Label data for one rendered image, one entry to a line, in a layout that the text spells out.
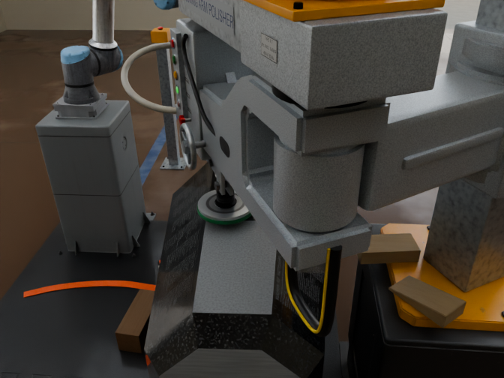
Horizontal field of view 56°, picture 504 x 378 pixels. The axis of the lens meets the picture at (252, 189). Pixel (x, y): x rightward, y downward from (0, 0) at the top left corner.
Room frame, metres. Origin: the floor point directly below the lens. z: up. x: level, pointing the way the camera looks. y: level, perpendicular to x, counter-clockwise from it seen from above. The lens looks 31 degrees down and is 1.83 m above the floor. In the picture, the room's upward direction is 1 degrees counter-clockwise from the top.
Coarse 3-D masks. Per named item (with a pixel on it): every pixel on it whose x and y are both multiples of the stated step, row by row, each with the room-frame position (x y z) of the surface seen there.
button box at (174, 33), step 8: (176, 32) 1.51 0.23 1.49; (176, 40) 1.50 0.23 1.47; (176, 48) 1.51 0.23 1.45; (176, 56) 1.52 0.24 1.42; (176, 64) 1.53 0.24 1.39; (176, 80) 1.55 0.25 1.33; (184, 80) 1.51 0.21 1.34; (184, 88) 1.51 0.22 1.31; (176, 96) 1.57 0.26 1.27; (184, 96) 1.51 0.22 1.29; (184, 104) 1.51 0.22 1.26; (184, 112) 1.50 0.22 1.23
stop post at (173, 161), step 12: (156, 36) 3.42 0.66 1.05; (168, 36) 3.45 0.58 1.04; (168, 60) 3.46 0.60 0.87; (168, 72) 3.44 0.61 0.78; (168, 84) 3.44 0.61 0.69; (168, 96) 3.44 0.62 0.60; (168, 120) 3.44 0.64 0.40; (168, 132) 3.44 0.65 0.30; (168, 144) 3.44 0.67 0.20; (168, 156) 3.44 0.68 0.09; (168, 168) 3.39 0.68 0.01; (180, 168) 3.38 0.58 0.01
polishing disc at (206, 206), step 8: (208, 192) 1.60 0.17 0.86; (200, 200) 1.54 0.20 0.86; (208, 200) 1.54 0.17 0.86; (240, 200) 1.53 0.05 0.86; (200, 208) 1.48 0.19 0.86; (208, 208) 1.48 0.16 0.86; (216, 208) 1.48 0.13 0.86; (224, 208) 1.48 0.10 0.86; (232, 208) 1.48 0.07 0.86; (240, 208) 1.48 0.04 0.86; (208, 216) 1.43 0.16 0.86; (216, 216) 1.43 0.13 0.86; (224, 216) 1.43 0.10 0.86; (232, 216) 1.43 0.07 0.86; (240, 216) 1.43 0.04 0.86
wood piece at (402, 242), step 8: (376, 240) 1.31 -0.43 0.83; (384, 240) 1.31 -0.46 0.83; (392, 240) 1.31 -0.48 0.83; (400, 240) 1.31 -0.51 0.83; (408, 240) 1.31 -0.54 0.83; (368, 248) 1.27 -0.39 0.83; (376, 248) 1.27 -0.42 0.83; (384, 248) 1.27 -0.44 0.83; (392, 248) 1.27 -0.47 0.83; (400, 248) 1.27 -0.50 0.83; (408, 248) 1.26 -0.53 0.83; (416, 248) 1.26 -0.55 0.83; (360, 256) 1.26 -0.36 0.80; (368, 256) 1.25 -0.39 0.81; (376, 256) 1.25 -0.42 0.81; (384, 256) 1.25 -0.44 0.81; (392, 256) 1.25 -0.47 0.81; (400, 256) 1.25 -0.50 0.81; (408, 256) 1.25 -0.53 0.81; (416, 256) 1.25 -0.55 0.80
